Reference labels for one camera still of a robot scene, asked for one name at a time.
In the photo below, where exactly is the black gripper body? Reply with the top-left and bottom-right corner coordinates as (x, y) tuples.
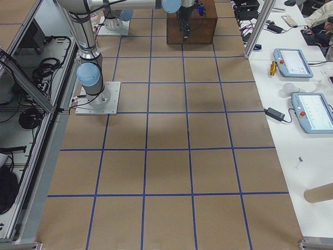
(177, 0), (206, 20)

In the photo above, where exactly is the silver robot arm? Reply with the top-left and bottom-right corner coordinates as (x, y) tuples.
(58, 1), (133, 109)

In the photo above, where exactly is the dark wooden drawer cabinet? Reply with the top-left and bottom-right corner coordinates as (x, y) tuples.
(166, 1), (217, 45)

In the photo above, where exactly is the yellow tool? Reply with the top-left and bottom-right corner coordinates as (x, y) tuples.
(270, 61), (277, 76)

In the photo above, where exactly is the far teach pendant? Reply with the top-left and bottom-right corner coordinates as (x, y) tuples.
(273, 48), (313, 78)

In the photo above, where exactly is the teach pendant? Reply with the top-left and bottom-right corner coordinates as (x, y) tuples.
(291, 93), (332, 134)
(273, 48), (313, 78)

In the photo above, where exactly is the white light bulb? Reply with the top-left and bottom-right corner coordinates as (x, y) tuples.
(279, 83), (306, 97)

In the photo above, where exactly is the black laptop charger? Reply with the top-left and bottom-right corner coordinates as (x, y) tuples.
(264, 107), (285, 121)

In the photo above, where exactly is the near teach pendant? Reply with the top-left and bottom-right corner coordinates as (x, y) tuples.
(291, 93), (332, 134)

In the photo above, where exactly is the cardboard tube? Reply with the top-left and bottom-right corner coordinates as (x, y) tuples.
(303, 183), (333, 203)

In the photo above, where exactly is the aluminium frame post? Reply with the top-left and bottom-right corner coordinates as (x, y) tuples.
(244, 0), (276, 59)

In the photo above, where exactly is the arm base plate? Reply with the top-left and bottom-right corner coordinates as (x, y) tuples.
(75, 81), (121, 116)
(97, 18), (130, 36)

